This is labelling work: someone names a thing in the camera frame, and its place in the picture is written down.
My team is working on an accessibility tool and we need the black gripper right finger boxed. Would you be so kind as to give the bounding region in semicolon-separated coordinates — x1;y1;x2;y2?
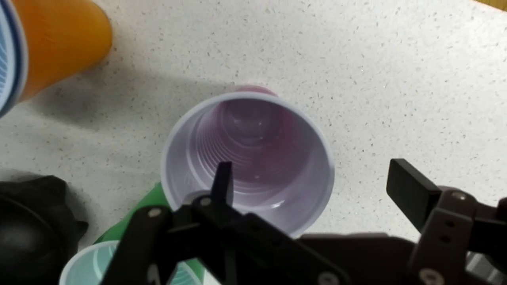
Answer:
386;157;507;285

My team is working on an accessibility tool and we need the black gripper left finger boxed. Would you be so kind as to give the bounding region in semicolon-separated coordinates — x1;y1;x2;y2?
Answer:
99;160;352;285

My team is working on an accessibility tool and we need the green plastic cup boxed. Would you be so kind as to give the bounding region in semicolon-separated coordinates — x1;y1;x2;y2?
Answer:
58;180;207;285

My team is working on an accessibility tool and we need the magenta plastic cup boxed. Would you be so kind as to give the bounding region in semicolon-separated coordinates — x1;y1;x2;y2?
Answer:
161;85;338;239

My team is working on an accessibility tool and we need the blue plastic cup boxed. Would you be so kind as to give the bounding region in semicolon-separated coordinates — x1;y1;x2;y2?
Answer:
0;8;29;119

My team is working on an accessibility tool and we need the small black bowl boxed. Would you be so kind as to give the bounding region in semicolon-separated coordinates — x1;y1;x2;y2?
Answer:
0;174;91;285

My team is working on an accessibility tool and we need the orange plastic cup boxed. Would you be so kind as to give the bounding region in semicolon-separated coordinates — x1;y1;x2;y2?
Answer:
0;0;116;106

